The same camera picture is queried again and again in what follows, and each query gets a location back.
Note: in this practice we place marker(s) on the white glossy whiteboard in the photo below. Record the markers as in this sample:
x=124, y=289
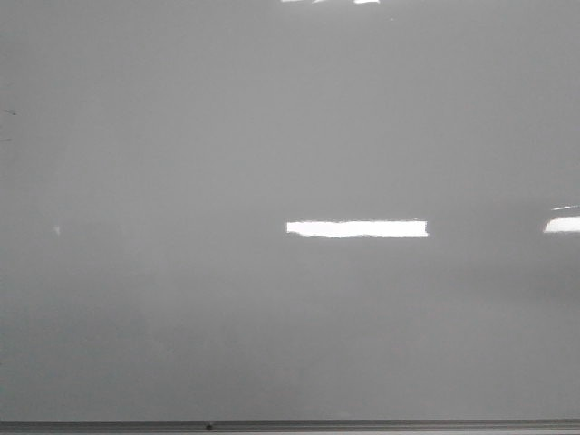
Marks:
x=267, y=210

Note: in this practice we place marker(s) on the grey aluminium whiteboard frame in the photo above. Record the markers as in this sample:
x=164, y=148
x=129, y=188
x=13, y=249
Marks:
x=541, y=426

